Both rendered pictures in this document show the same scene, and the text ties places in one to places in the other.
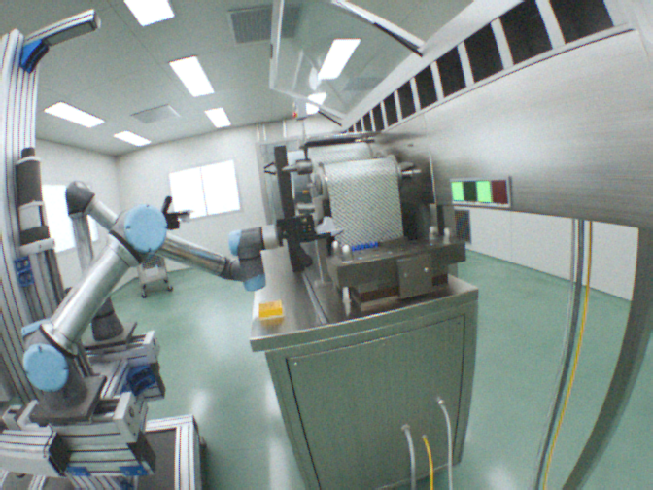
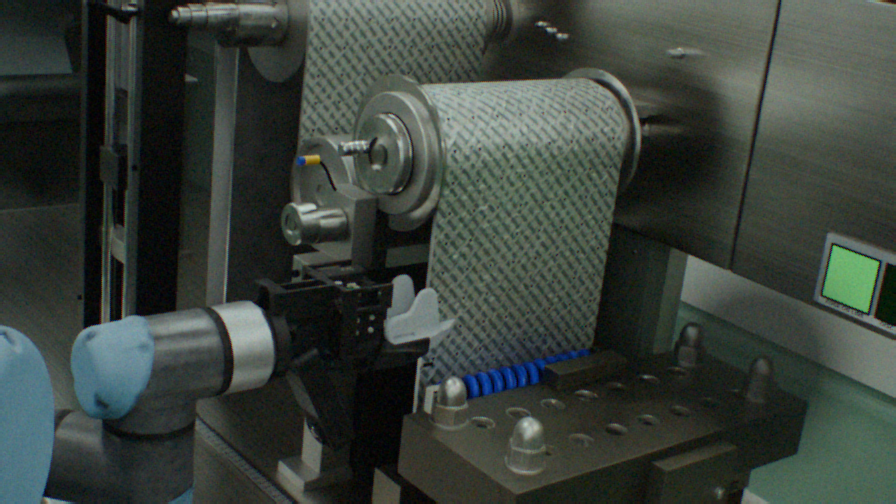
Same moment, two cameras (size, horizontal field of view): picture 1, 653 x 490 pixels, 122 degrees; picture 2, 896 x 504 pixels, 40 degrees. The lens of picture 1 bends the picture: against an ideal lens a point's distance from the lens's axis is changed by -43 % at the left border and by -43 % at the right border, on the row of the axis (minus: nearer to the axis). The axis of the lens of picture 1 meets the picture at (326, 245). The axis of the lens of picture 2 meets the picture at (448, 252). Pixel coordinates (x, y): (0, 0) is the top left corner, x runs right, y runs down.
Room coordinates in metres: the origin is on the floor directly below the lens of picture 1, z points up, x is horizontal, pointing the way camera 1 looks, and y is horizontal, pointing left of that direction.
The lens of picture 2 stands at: (0.06, 0.52, 1.53)
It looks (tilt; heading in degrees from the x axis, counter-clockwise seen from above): 18 degrees down; 329
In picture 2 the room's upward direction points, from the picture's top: 6 degrees clockwise
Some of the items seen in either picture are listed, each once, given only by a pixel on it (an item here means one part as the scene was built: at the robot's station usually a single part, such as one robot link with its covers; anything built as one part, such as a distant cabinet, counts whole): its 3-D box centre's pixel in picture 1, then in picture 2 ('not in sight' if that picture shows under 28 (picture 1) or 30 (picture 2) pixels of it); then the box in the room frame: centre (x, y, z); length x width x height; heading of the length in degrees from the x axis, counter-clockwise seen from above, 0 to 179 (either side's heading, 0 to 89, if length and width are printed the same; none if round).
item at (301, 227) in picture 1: (295, 229); (317, 323); (0.98, 0.09, 1.12); 0.12 x 0.08 x 0.09; 99
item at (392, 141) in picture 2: (319, 184); (386, 154); (1.06, 0.00, 1.25); 0.07 x 0.02 x 0.07; 9
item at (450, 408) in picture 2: (336, 248); (451, 399); (0.93, -0.03, 1.05); 0.04 x 0.04 x 0.04
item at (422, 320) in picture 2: (329, 227); (424, 317); (0.98, -0.02, 1.11); 0.09 x 0.03 x 0.06; 98
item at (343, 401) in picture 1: (324, 310); not in sight; (1.99, 0.08, 0.43); 2.52 x 0.64 x 0.86; 9
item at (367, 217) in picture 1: (368, 220); (518, 291); (1.02, -0.15, 1.11); 0.23 x 0.01 x 0.18; 99
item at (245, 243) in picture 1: (247, 242); (149, 365); (0.96, 0.24, 1.11); 0.11 x 0.08 x 0.09; 99
